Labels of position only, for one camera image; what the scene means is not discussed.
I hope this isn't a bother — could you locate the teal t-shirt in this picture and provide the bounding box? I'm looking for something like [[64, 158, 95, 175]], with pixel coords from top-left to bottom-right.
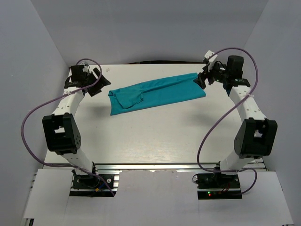
[[108, 73, 206, 116]]

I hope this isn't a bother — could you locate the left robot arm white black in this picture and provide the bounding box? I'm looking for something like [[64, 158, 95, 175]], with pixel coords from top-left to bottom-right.
[[42, 64, 111, 173]]

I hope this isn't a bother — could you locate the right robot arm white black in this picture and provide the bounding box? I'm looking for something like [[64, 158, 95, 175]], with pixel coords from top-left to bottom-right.
[[194, 51, 277, 175]]

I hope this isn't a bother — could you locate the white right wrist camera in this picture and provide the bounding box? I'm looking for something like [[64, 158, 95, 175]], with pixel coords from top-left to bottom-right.
[[203, 50, 217, 71]]

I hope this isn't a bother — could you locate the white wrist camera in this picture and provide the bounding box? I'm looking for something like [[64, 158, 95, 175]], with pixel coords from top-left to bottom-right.
[[203, 50, 217, 71], [80, 62, 90, 73]]

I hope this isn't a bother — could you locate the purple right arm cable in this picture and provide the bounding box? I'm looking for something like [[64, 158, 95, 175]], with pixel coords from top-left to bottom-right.
[[197, 48, 259, 195]]

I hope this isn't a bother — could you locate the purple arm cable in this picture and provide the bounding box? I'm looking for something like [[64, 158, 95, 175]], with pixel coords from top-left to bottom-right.
[[21, 58, 116, 196], [197, 48, 259, 195]]

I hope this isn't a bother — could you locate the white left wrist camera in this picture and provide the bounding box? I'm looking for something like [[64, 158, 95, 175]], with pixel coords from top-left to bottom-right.
[[80, 62, 90, 73]]

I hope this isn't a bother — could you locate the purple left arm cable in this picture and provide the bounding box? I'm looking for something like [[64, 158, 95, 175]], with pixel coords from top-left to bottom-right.
[[21, 58, 116, 196]]

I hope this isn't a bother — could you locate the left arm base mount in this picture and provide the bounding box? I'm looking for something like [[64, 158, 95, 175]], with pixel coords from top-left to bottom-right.
[[69, 169, 116, 197]]

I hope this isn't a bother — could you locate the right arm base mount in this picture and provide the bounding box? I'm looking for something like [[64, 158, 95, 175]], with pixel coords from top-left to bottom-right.
[[192, 173, 242, 200]]

